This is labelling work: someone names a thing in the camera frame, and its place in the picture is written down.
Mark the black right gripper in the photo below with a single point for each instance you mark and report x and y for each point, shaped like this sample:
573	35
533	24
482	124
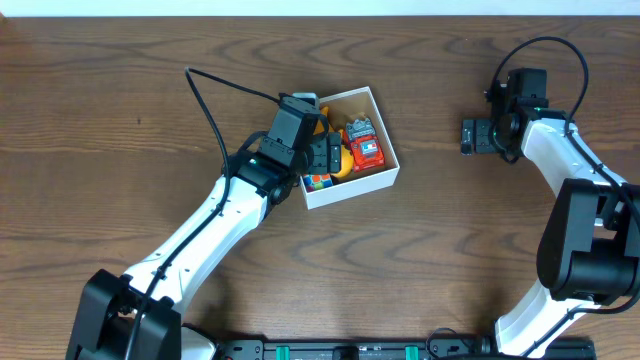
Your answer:
476	136

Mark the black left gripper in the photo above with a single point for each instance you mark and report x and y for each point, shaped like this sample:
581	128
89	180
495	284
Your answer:
326	156

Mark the yellow rubber toy animal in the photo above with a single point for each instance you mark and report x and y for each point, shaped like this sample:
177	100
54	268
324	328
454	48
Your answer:
347	159

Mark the colourful puzzle cube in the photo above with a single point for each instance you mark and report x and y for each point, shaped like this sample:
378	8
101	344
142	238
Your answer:
315	182

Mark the red toy fire truck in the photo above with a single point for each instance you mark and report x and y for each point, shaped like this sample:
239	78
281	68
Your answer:
363	142

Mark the white cardboard box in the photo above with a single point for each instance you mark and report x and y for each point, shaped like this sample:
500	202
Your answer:
353	102

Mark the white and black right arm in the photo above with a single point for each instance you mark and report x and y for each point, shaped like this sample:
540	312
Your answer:
588	257

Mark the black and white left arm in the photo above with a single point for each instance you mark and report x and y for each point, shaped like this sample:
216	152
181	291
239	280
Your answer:
138	315

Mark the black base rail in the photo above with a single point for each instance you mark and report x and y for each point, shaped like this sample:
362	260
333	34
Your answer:
439	347

